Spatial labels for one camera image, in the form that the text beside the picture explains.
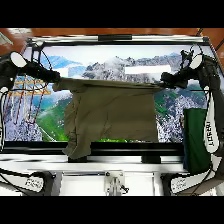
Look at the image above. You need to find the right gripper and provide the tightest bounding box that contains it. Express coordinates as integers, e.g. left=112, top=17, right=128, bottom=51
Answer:
left=160, top=71, right=187, bottom=90

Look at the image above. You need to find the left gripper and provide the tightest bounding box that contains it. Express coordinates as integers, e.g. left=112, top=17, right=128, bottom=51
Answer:
left=41, top=68, right=62, bottom=84

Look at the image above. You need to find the olive green shirt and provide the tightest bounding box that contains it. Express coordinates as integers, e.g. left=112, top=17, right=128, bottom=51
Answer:
left=51, top=76, right=165, bottom=161

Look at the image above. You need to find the brown clothes hanger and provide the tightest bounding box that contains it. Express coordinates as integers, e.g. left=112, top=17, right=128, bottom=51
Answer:
left=6, top=75, right=53, bottom=126

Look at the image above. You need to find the dark green garment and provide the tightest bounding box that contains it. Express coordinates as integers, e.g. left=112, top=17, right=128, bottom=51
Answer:
left=182, top=107, right=213, bottom=175

